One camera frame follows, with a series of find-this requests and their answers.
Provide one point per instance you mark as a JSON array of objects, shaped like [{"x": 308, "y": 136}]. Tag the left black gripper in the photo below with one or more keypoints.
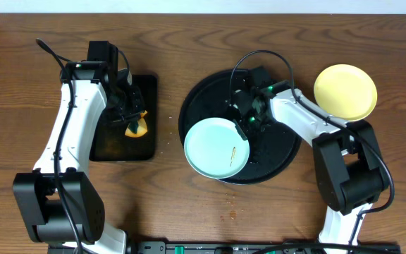
[{"x": 130, "y": 116}]

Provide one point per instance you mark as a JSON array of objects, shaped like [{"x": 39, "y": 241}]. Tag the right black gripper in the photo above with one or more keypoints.
[{"x": 242, "y": 128}]

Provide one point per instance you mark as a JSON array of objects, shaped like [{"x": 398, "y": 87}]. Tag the green and yellow sponge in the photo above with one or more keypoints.
[{"x": 138, "y": 127}]

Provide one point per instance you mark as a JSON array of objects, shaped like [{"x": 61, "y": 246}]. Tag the yellow plate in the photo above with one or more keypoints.
[{"x": 345, "y": 91}]

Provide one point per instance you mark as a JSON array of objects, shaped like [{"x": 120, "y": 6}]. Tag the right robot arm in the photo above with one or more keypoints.
[{"x": 350, "y": 171}]

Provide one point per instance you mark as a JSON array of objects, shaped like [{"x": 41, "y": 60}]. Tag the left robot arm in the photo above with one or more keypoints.
[{"x": 57, "y": 201}]

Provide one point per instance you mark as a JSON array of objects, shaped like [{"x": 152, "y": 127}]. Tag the round black tray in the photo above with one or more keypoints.
[{"x": 273, "y": 145}]

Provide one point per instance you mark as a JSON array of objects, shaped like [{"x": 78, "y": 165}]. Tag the black rectangular tray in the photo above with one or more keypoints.
[{"x": 110, "y": 144}]

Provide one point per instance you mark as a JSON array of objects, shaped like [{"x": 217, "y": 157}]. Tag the upper light blue plate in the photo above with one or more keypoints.
[{"x": 214, "y": 149}]

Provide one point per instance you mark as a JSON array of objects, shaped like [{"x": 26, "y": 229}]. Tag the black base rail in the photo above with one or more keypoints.
[{"x": 159, "y": 247}]

